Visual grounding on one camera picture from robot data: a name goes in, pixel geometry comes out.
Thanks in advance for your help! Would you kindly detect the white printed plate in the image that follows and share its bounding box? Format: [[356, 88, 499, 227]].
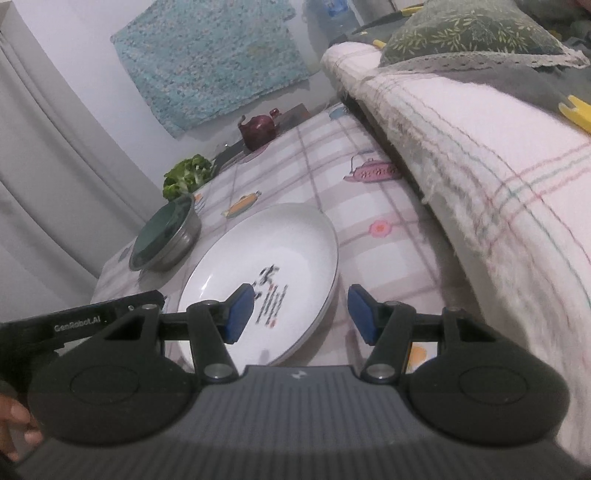
[[177, 203, 341, 366]]

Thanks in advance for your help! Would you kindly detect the white plaid blanket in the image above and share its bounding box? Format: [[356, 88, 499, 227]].
[[320, 41, 591, 459]]

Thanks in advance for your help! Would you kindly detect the broccoli head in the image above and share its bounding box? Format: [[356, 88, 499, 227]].
[[161, 154, 214, 201]]

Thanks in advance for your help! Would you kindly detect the stainless steel dish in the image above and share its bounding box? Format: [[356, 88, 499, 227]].
[[128, 194, 203, 273]]

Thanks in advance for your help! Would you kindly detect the dark cutting board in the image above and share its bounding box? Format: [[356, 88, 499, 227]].
[[211, 103, 315, 172]]

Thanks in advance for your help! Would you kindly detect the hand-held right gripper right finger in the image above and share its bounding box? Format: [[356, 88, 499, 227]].
[[347, 283, 498, 384]]

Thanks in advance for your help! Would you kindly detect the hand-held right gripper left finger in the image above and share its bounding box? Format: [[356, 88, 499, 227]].
[[95, 283, 256, 384]]

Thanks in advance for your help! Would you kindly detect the person's left hand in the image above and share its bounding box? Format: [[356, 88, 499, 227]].
[[0, 394, 43, 463]]

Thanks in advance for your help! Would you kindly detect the blue speckled wall cloth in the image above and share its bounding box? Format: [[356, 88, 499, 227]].
[[110, 0, 311, 140]]

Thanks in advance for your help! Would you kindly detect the large blue water jug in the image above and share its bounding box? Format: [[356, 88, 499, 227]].
[[305, 0, 366, 29]]

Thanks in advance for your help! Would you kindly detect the dark green printed blanket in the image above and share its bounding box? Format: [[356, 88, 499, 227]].
[[337, 0, 591, 137]]

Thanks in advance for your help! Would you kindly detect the green floral pillow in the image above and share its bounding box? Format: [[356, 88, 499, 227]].
[[378, 0, 591, 71]]

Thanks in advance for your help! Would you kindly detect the dark red teapot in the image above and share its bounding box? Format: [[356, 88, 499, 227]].
[[237, 107, 281, 152]]

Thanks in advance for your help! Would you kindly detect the green ceramic bowl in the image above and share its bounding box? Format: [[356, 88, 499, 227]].
[[131, 198, 194, 267]]

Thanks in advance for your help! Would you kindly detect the white curtain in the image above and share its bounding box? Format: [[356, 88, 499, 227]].
[[0, 0, 164, 319]]

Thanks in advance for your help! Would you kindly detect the checked printed tablecloth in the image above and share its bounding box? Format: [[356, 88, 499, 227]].
[[91, 104, 465, 376]]

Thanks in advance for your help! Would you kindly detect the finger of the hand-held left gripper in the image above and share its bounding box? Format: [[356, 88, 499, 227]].
[[124, 291, 165, 315]]

